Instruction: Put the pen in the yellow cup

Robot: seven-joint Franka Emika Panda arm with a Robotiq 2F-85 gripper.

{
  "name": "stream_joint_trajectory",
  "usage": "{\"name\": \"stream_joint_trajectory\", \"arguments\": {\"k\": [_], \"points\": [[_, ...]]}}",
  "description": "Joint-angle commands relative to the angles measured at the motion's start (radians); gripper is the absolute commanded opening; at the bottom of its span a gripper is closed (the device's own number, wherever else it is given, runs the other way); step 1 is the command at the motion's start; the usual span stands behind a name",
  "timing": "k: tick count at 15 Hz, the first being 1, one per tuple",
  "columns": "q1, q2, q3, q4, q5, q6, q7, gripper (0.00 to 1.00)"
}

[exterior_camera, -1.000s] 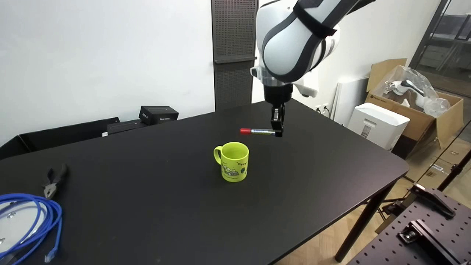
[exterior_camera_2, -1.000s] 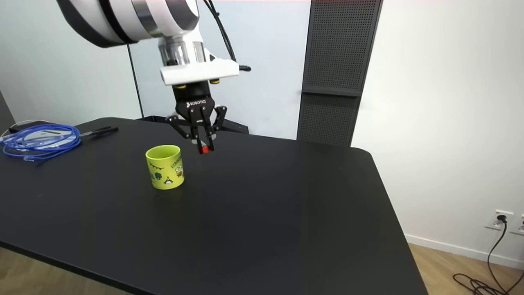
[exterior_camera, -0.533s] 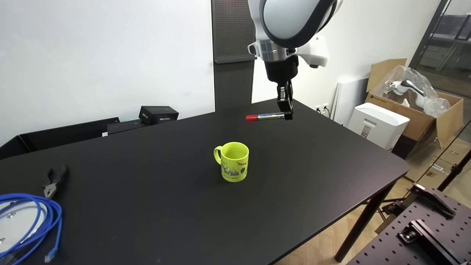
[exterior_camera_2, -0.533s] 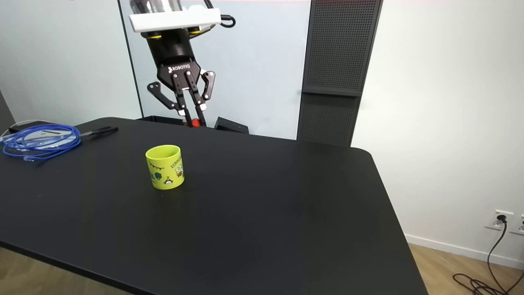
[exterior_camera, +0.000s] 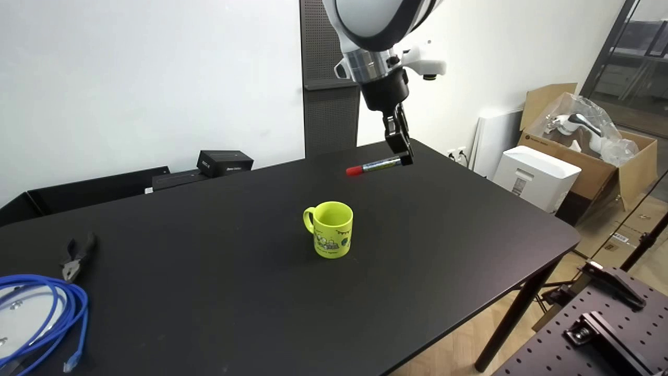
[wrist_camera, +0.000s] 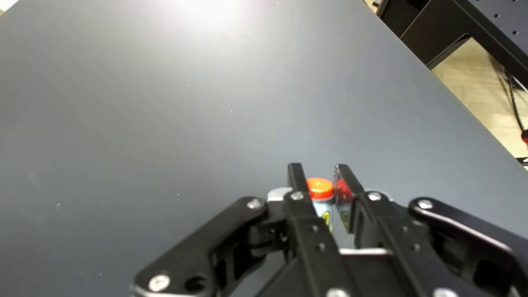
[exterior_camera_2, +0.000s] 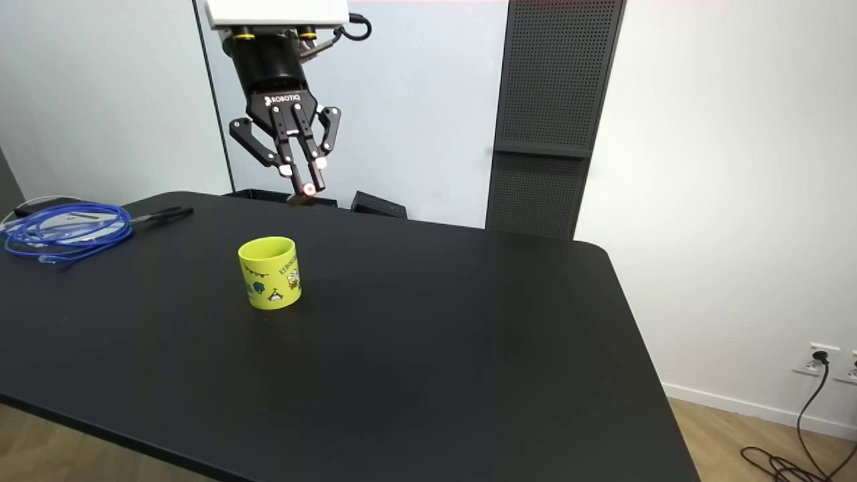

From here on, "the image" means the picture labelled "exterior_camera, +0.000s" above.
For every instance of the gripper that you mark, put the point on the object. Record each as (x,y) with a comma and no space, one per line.
(385,93)

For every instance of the red-capped marker pen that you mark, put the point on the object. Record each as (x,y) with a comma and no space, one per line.
(378,166)

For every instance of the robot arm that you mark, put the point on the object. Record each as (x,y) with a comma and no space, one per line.
(373,21)

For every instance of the grey perforated panel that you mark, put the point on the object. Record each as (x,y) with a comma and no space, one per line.
(329,115)

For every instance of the white board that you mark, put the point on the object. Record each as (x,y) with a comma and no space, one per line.
(490,136)

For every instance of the yellow mug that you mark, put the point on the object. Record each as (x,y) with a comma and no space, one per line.
(334,235)

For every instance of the white appliance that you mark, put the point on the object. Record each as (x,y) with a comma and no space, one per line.
(537,175)

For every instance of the small black box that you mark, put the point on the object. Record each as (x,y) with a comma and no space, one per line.
(224,162)

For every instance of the clear plastic bag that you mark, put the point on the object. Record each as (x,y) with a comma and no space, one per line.
(600,125)

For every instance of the flat black box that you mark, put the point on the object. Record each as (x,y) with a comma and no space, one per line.
(177,180)

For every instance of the open cardboard box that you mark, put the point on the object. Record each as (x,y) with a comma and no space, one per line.
(631,172)

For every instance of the flat cardboard sheet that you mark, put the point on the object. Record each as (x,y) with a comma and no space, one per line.
(621,230)

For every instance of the glass door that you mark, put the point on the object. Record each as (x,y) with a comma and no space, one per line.
(634,52)

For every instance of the black clamp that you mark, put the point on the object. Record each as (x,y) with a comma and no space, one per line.
(613,282)
(600,334)

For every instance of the black perforated plate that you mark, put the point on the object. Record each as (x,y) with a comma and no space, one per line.
(558,350)

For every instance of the stand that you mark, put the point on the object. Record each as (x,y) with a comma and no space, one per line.
(644,243)

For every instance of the black pliers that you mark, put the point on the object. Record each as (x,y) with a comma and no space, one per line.
(77,256)

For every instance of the round silver metal plate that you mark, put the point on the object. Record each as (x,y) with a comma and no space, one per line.
(26,318)

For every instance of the wall socket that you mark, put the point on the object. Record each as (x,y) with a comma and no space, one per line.
(457,154)

